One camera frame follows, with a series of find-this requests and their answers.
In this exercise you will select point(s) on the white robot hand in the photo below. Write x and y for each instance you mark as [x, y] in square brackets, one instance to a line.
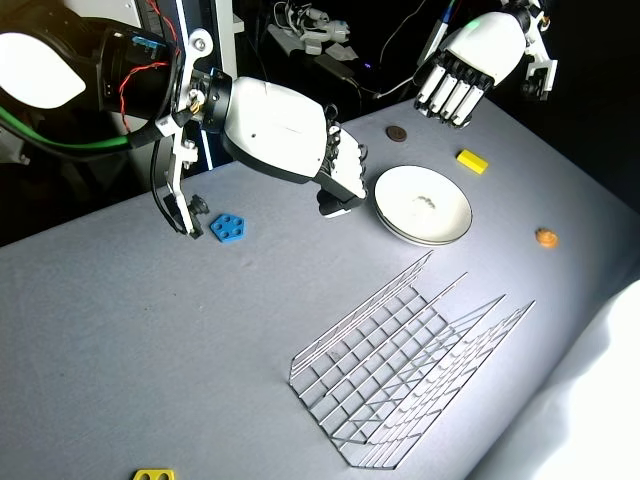
[487, 45]
[275, 130]

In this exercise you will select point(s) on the white plate with dark rim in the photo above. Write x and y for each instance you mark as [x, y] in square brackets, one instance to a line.
[425, 200]
[400, 235]

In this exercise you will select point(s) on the black power adapter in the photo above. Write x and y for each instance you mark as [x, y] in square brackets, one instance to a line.
[335, 67]

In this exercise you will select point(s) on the white plastic device pile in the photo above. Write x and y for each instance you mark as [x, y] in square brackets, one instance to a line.
[320, 35]

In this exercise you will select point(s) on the blue pentagon block with holes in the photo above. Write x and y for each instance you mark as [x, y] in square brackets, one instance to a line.
[228, 228]

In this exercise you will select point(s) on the yellow rectangular block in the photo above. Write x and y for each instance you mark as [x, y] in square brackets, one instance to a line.
[472, 161]

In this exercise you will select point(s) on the brown round disc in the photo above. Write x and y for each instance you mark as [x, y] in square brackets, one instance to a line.
[396, 133]

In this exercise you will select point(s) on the orange toy pastry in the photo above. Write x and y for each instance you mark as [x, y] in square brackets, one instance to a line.
[547, 238]

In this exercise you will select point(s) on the white cloth backdrop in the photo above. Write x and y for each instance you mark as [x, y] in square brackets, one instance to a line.
[590, 390]

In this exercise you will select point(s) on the yellow block with holes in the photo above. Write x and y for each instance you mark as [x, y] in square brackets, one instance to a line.
[152, 475]

